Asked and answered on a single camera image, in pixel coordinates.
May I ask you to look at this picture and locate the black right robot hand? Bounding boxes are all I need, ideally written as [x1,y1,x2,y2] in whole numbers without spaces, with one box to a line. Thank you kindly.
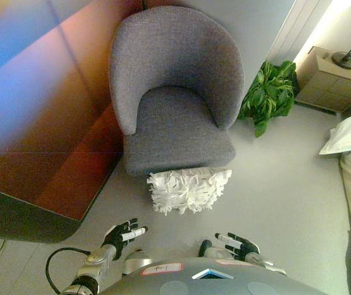
[214,232,261,262]

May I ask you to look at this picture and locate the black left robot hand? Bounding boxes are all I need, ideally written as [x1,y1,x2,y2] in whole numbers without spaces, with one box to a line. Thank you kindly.
[101,218,149,262]

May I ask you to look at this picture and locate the white fringed pillow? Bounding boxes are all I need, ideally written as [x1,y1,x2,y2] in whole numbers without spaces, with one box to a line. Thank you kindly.
[146,167,234,216]

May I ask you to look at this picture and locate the white bed pillow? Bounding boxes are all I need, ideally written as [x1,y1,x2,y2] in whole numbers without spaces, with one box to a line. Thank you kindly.
[318,111,351,156]

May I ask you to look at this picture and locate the silver right robot leg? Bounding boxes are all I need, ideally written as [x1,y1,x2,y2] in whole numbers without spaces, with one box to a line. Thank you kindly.
[198,239,235,262]

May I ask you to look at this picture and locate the silver robot leg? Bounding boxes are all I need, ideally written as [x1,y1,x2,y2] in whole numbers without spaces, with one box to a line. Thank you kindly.
[198,239,235,262]
[122,250,153,276]

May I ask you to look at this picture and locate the silver left robot leg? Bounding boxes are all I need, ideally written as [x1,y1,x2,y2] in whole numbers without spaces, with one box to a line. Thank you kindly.
[122,250,153,276]

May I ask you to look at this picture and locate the grey robot torso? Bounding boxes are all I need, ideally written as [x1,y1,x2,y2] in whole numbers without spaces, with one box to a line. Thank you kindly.
[100,256,329,295]

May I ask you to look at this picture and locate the grey fabric armchair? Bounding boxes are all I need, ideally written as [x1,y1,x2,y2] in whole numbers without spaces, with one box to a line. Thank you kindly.
[109,5,245,178]

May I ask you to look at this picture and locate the reddish wooden cabinet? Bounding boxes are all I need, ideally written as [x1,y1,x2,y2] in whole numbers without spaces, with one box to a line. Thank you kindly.
[0,0,147,244]

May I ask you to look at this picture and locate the green potted plant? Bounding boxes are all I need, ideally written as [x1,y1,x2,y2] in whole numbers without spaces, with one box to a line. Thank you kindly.
[237,60,299,139]

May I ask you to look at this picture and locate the beige nightstand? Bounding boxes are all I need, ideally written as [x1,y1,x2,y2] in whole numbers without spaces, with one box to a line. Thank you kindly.
[294,45,351,113]

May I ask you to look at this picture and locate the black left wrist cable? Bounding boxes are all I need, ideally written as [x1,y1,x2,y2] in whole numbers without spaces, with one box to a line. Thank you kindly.
[45,246,92,293]

